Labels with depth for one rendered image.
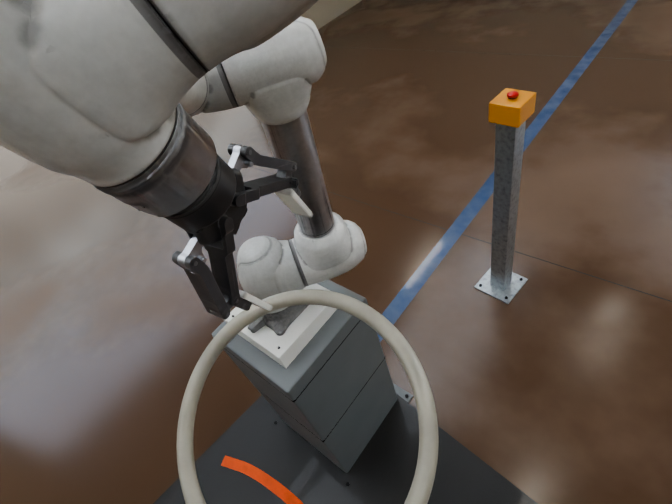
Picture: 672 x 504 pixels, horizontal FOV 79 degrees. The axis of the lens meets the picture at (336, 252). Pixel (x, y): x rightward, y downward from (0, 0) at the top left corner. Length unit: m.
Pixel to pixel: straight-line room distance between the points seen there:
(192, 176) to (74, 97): 0.10
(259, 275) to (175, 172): 0.86
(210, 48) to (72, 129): 0.09
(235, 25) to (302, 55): 0.54
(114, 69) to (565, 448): 1.95
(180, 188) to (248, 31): 0.13
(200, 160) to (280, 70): 0.48
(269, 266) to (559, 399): 1.43
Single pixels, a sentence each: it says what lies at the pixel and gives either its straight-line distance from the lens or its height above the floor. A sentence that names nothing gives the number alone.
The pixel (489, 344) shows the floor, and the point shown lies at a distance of 2.18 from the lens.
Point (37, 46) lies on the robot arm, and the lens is 0.26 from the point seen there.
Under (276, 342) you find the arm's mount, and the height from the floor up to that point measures 0.86.
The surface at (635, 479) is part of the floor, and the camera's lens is 2.04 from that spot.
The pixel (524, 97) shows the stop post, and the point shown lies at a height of 1.08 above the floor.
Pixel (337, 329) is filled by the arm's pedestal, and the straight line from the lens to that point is 1.32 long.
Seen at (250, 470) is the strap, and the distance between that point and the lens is 2.12.
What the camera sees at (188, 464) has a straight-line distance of 0.88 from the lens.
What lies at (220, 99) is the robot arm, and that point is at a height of 1.60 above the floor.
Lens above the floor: 1.87
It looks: 44 degrees down
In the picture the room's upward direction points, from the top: 20 degrees counter-clockwise
